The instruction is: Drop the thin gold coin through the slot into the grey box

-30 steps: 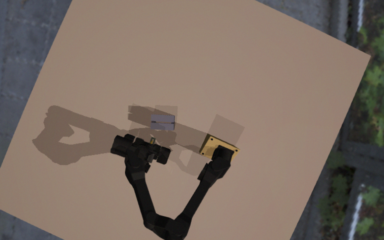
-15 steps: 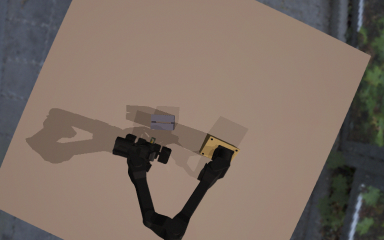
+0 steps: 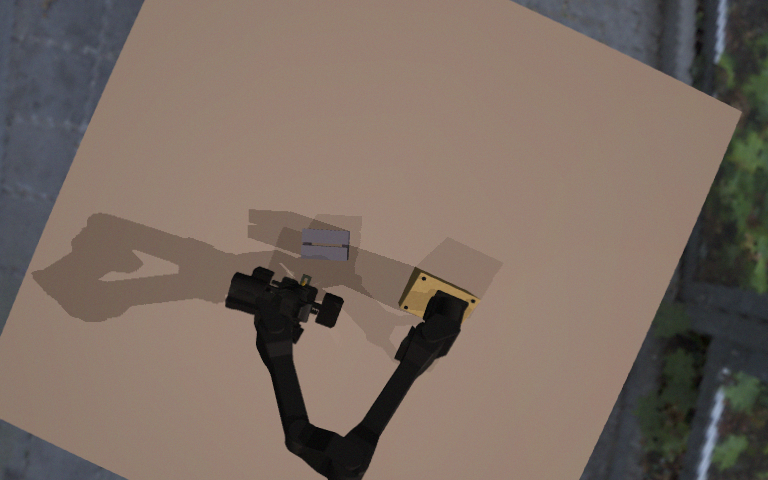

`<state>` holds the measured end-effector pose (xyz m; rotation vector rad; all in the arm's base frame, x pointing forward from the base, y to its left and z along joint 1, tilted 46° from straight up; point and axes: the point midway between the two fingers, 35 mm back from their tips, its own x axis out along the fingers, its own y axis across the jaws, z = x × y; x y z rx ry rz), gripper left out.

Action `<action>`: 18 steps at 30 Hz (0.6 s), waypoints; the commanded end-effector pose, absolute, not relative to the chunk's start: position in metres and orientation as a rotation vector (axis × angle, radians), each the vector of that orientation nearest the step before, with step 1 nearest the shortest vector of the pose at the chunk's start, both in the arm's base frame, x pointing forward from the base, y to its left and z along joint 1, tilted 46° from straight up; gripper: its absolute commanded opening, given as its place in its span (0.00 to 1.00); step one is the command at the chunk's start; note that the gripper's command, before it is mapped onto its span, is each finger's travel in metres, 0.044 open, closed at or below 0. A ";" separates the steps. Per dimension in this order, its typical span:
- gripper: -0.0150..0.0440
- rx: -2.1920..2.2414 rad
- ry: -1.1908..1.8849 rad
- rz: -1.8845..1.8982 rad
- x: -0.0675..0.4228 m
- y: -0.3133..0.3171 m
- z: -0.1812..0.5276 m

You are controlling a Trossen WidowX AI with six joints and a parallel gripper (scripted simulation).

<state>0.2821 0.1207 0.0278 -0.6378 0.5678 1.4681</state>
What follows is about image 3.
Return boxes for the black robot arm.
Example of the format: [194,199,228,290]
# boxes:
[225,272,469,480]

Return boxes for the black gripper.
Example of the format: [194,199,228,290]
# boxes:
[252,266,344,328]

